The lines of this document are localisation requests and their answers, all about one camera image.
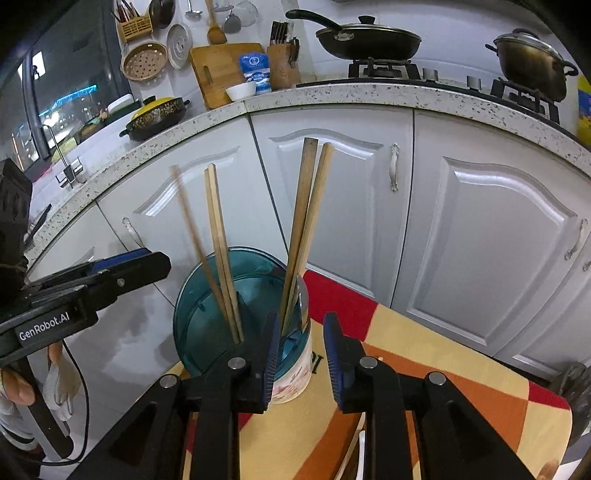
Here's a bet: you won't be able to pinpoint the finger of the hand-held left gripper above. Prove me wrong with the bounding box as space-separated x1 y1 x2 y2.
28 248 152 289
81 251 171 317

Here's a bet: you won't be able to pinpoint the black gas stove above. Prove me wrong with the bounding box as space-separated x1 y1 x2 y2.
295 58 561 125

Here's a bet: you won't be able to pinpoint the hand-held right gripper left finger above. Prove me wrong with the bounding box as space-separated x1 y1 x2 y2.
81 311 282 480

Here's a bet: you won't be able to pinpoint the wooden spatula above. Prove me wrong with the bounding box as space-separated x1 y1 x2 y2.
205 0 227 46

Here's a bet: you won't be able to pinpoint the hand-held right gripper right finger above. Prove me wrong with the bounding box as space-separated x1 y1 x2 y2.
323 313 550 480

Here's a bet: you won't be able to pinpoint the round bamboo steamer tray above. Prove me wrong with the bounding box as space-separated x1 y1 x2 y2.
120 41 170 83

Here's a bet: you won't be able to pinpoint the hanging dark pan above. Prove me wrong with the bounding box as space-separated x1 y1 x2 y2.
148 0 177 31

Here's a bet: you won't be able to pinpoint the hanging bamboo chopstick basket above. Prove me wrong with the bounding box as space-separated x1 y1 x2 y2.
115 0 153 44

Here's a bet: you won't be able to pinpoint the white perforated round plate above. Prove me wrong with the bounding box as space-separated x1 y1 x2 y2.
165 23 194 70

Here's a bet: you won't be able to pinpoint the blue white salt bag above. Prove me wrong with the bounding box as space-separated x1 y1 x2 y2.
239 52 273 96

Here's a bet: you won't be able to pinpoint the white utensil holder teal rim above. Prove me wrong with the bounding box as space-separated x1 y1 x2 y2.
173 247 312 404

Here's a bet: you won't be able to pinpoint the white bowl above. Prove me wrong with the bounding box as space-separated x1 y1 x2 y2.
225 82 257 103

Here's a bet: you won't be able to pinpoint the black cable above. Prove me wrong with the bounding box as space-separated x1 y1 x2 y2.
28 342 93 467

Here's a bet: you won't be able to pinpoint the wooden cutting board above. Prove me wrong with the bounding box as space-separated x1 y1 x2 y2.
189 42 265 110

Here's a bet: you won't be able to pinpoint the white kitchen cabinets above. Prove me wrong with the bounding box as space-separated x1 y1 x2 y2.
23 78 591 287

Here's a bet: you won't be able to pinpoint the yellow red printed blanket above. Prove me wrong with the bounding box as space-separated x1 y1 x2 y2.
178 270 573 480

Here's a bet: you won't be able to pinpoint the wooden chopstick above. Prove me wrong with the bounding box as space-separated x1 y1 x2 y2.
281 143 334 337
204 165 245 344
171 164 227 324
278 137 319 334

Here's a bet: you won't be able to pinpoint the yellow lid casserole pot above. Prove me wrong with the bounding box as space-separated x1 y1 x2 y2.
119 96 191 142

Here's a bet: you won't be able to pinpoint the person's left hand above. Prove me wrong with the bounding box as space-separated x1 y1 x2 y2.
0 344 81 446

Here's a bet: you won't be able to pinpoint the yellow oil bottle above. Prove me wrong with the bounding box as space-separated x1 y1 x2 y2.
577 75 591 139

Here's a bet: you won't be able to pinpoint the black frying pan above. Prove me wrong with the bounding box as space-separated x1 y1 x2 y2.
285 9 423 62

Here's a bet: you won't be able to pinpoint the wooden knife block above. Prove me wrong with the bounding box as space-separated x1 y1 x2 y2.
266 21 302 92

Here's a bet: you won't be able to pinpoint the white cabinet door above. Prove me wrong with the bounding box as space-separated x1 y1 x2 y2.
25 198 185 370
392 111 591 372
95 115 305 324
249 108 415 315

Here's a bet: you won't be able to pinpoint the steel pot with lid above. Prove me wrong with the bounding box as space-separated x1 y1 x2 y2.
485 28 579 103

